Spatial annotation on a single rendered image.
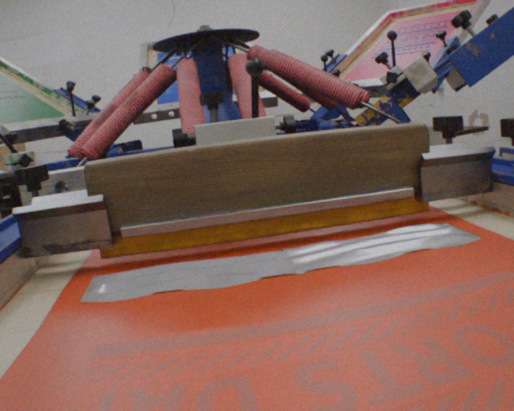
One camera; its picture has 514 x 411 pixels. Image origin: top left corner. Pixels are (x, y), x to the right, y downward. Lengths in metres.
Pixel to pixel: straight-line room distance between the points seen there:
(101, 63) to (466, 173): 4.36
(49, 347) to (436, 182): 0.40
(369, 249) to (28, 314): 0.29
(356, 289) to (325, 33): 4.58
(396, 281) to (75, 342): 0.23
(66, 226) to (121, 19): 4.34
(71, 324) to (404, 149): 0.36
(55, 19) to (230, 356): 4.73
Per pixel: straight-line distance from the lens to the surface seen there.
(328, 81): 1.12
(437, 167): 0.51
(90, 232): 0.46
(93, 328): 0.34
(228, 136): 0.73
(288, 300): 0.34
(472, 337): 0.27
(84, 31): 4.80
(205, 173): 0.45
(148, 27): 4.70
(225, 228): 0.47
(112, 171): 0.46
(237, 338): 0.29
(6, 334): 0.36
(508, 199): 0.53
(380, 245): 0.42
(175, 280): 0.39
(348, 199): 0.47
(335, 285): 0.35
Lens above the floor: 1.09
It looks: 11 degrees down
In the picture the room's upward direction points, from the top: 6 degrees counter-clockwise
